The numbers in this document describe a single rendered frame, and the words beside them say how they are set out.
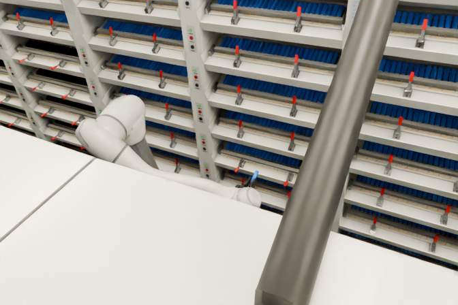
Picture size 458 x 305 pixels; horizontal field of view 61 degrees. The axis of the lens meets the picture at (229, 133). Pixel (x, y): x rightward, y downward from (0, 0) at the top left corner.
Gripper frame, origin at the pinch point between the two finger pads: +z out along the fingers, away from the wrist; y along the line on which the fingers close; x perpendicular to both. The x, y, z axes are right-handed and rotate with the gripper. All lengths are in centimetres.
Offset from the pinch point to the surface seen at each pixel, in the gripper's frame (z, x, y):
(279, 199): 27.8, 24.9, -6.9
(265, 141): 19.6, -12.5, 0.5
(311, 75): 13, -51, -19
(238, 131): 19.7, -15.1, 14.8
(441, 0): 4, -85, -59
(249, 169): 22.0, 7.4, 8.7
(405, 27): 11, -75, -50
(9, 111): 34, 21, 209
